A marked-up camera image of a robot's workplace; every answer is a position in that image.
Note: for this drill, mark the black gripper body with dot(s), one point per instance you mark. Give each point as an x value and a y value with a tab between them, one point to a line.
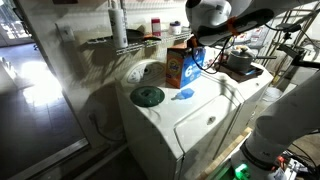
194	42

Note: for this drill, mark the opaque blue measuring scoop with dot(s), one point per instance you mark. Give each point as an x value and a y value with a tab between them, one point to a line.
186	93

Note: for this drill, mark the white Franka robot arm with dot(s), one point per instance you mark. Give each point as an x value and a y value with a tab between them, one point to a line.
290	113

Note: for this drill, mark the blue orange washing powder box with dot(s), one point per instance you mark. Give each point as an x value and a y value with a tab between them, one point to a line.
181	71

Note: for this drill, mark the white washing machine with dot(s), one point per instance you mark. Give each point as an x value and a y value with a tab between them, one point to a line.
156	133

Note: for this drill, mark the white jar dark lid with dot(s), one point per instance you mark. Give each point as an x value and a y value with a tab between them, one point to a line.
175	28

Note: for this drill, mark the clear bottle red label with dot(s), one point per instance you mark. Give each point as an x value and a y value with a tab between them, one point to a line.
222	55

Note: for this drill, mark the pink red cleaner package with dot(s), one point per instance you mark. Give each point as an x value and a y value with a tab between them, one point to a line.
156	26

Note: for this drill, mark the flat multicoloured cloth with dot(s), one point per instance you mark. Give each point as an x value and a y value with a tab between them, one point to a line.
152	38

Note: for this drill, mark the grey pot with lid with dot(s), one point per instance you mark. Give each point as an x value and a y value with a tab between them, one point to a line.
238	60

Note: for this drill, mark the black frying pan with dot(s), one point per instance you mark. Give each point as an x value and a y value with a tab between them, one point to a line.
135	35

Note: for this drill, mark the round green lid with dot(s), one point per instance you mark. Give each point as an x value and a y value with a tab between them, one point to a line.
146	96

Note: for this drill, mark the tall white plastic bottle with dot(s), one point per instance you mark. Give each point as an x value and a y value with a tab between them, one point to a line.
118	26

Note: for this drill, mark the white round bucket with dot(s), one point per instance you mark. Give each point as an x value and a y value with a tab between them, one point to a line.
271	95

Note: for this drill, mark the wooden board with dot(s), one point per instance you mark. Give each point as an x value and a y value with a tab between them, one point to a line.
226	153

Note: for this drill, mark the green glowing light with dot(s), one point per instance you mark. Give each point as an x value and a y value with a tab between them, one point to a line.
241	171

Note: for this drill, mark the glass patio door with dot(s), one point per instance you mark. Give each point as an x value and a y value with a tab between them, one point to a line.
15	30

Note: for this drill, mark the black camera stand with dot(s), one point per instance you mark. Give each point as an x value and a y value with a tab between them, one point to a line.
298	59

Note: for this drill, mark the white wall outlet plate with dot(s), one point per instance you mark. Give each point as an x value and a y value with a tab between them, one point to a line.
66	33

